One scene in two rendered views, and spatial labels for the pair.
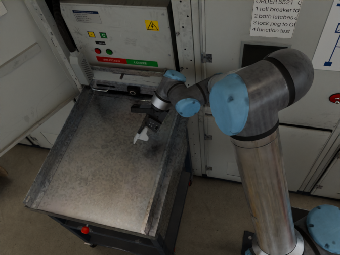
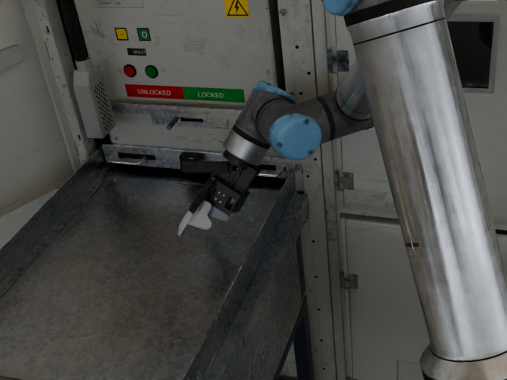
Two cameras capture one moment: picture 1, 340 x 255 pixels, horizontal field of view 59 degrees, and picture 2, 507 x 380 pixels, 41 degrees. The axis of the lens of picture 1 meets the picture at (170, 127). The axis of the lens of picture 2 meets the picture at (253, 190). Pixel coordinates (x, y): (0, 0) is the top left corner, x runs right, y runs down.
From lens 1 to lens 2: 0.50 m
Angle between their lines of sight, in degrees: 21
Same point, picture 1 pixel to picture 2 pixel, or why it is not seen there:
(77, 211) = (32, 367)
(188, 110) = (296, 139)
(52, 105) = (23, 188)
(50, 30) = (47, 22)
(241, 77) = not seen: outside the picture
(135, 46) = (202, 55)
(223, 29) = not seen: outside the picture
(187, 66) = (302, 89)
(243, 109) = not seen: outside the picture
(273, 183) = (443, 130)
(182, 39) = (292, 25)
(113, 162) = (130, 283)
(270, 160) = (431, 67)
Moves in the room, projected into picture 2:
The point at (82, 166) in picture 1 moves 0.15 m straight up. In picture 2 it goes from (62, 289) to (42, 234)
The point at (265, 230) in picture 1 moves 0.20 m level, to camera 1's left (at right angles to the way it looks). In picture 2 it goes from (439, 277) to (273, 301)
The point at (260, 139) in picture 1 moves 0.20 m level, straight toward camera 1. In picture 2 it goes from (404, 10) to (343, 90)
